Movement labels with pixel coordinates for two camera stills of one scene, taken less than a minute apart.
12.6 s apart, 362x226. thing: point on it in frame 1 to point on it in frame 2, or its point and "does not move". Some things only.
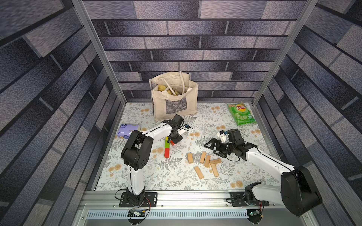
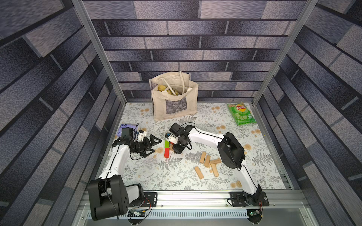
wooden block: (202, 157) does not move
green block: (167, 144) does not move
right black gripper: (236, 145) to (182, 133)
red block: (167, 152) does not move
